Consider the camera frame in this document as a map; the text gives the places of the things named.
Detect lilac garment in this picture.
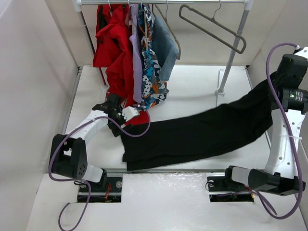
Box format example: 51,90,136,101
129,4,143,103

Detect metal clothes rack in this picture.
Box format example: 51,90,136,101
72,0,253,100

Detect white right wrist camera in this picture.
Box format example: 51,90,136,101
294,47,308,59

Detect blue denim shorts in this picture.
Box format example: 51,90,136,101
152,17,179,81

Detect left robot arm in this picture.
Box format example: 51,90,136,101
49,94,139,191

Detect colourful patterned shorts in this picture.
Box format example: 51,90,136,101
137,4,168,109

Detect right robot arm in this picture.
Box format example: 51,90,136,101
222,51,308,196

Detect grey hanger with denim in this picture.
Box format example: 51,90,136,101
154,1,181,60

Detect red jacket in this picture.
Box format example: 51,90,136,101
92,4,151,128

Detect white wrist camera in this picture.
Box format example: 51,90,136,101
294,47,308,59
121,106,140,122

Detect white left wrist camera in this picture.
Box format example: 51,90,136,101
121,106,140,122

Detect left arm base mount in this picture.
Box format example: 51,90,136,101
74,177,123,203

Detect black trousers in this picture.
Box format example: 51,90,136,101
121,80,272,171

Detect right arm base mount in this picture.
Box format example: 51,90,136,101
205,176,254,203

